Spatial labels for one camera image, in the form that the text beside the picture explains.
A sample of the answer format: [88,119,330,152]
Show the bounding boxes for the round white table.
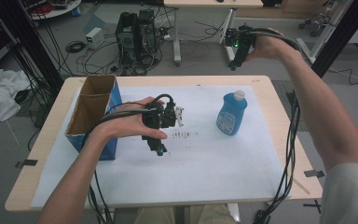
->
[27,0,82,21]

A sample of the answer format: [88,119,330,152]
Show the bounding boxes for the beige tape strip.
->
[293,177,311,196]

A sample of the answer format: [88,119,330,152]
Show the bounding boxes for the person's right hand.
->
[245,27,302,63]

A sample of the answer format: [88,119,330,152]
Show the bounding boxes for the small white device box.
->
[85,27,105,49]

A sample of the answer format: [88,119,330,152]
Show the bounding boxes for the blue bottle with white cap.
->
[216,90,249,136]

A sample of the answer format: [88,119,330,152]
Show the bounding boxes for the black tape piece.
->
[303,169,325,179]
[14,159,39,170]

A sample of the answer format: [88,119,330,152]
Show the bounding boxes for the blue cardboard box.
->
[64,74,123,161]

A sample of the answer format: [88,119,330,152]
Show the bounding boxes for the black frame post with cables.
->
[0,0,64,91]

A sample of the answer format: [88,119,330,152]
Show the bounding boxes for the wheeled chair base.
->
[297,13,330,37]

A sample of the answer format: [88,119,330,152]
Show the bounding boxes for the person's left hand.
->
[89,96,169,145]

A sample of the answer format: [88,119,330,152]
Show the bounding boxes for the wooden desk with white legs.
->
[163,0,264,67]

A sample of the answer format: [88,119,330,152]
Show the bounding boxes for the long black floor cable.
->
[195,20,227,43]

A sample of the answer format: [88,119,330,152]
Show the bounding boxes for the right gripper black cable bundle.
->
[248,27,304,224]

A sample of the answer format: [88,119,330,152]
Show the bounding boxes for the gripper black cable bundle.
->
[85,92,176,224]
[248,27,304,224]

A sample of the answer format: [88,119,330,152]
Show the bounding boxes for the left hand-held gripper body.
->
[141,101,186,131]

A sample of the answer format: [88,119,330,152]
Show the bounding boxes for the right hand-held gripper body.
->
[224,25,256,50]

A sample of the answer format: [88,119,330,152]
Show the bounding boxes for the black computer tower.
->
[115,11,139,64]
[137,8,157,62]

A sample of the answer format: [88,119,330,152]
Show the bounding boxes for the black metal post with base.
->
[310,0,358,78]

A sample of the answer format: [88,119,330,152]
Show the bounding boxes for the tangle of black floor cables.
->
[74,24,175,77]

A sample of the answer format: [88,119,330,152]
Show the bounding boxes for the white table mat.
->
[31,84,290,209]

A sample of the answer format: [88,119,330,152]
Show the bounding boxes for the left gripper black cable bundle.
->
[85,92,176,224]

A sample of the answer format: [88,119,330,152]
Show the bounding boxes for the white table leg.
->
[227,203,241,223]

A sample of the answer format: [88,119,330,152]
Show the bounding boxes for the person's beige trousers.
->
[133,203,237,224]

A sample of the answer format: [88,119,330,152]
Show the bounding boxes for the person's grey sleeve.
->
[319,161,358,224]

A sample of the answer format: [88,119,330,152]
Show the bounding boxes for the black tape cross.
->
[302,200,324,215]

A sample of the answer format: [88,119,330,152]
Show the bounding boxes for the coiled black cable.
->
[64,40,87,54]

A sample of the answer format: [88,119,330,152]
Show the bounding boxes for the white metal stand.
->
[296,0,355,64]

